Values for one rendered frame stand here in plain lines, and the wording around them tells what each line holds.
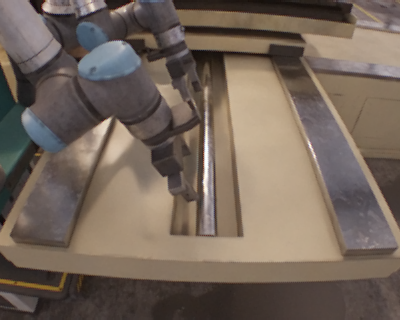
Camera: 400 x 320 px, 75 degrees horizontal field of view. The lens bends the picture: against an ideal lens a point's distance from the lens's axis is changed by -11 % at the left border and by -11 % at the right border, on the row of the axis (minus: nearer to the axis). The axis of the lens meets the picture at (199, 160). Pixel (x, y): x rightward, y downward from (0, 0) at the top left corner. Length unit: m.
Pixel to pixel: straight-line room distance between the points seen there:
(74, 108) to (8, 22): 0.19
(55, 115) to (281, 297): 1.18
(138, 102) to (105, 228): 0.31
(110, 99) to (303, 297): 1.20
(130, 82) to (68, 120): 0.11
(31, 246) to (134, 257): 0.23
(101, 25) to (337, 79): 1.33
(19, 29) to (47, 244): 0.43
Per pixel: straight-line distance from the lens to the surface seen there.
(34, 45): 0.57
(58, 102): 0.48
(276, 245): 0.65
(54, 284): 1.09
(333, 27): 1.42
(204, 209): 0.68
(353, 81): 1.83
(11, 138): 1.00
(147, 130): 0.51
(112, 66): 0.44
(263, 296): 1.37
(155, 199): 0.70
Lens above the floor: 1.25
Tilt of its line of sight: 43 degrees down
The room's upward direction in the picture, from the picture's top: 3 degrees clockwise
